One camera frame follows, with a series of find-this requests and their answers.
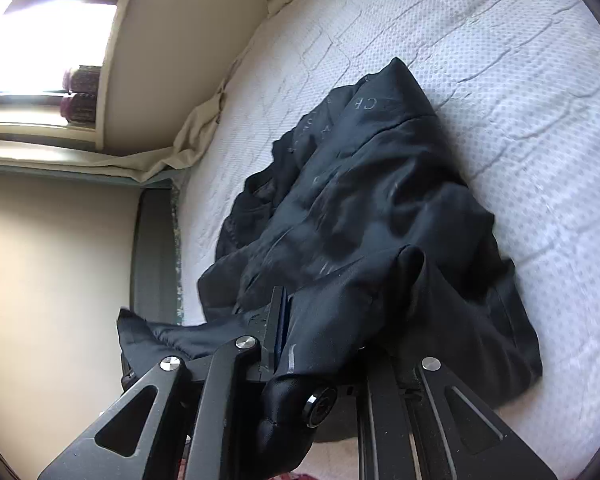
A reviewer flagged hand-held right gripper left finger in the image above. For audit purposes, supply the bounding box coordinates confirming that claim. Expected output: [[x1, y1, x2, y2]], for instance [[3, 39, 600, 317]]
[[37, 286, 293, 480]]

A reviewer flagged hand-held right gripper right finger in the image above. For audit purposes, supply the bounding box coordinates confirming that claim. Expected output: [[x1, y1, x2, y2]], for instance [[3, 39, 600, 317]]
[[355, 350, 558, 480]]

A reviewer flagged dark navy buttoned jacket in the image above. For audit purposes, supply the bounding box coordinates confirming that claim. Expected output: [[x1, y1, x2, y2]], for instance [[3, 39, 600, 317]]
[[116, 57, 543, 480]]

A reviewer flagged dark grey bed headboard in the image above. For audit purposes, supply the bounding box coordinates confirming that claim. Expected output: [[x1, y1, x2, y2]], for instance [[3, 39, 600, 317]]
[[130, 187, 186, 326]]

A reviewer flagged dark red patterned container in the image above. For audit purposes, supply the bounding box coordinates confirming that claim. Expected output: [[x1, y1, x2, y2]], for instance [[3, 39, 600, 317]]
[[60, 94, 101, 125], [62, 65, 103, 95]]

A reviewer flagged bed with white bedspread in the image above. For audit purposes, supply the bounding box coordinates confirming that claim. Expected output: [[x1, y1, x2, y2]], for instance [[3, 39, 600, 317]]
[[170, 0, 600, 411]]

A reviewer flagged bright window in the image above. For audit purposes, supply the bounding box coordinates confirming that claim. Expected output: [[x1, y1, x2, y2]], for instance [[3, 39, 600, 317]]
[[0, 0, 146, 126]]

